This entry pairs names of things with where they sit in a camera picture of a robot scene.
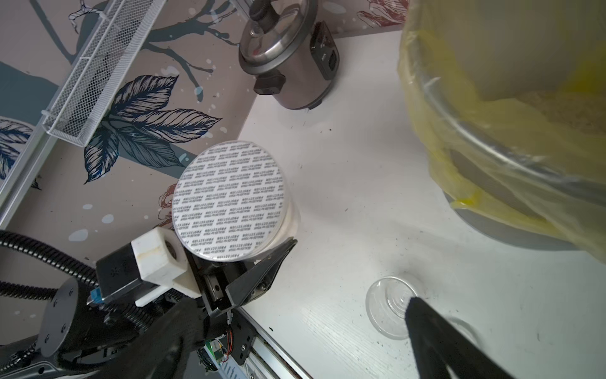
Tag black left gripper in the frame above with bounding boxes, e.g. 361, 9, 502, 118
186, 238, 298, 317

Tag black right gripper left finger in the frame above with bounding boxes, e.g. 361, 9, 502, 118
92, 299, 200, 379

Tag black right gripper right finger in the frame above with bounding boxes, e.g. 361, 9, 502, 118
405, 297, 512, 379

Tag small clear jar with rice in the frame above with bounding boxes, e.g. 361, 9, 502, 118
365, 273, 425, 340

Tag clear jar with top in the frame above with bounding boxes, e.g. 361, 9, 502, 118
171, 141, 300, 262

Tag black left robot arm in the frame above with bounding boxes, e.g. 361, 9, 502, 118
1, 227, 297, 378

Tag silver rice cooker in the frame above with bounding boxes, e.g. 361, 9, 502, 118
238, 0, 340, 111

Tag mesh bin with yellow bag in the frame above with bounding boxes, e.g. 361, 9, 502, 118
398, 1, 605, 262

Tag white wire mesh shelf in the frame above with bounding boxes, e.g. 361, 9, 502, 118
40, 0, 166, 147

